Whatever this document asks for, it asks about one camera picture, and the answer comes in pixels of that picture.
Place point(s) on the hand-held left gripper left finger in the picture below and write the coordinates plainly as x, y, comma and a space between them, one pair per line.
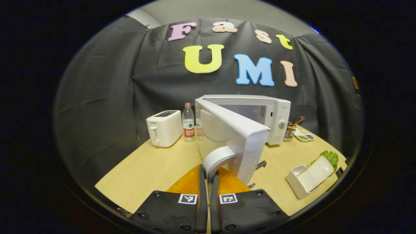
202, 208

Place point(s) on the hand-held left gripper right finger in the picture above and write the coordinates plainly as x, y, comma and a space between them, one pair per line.
214, 208

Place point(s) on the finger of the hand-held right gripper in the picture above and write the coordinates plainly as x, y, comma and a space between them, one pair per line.
341, 170

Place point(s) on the white bread lettuce sandwich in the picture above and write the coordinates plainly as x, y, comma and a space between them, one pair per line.
315, 174

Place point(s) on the white food container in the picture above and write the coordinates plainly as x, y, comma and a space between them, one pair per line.
294, 182

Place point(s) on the white microwave oven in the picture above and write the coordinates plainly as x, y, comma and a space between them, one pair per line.
247, 136

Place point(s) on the white toaster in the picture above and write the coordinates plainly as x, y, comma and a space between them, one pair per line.
165, 130

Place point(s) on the black backdrop cloth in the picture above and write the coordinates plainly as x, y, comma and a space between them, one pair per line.
97, 97

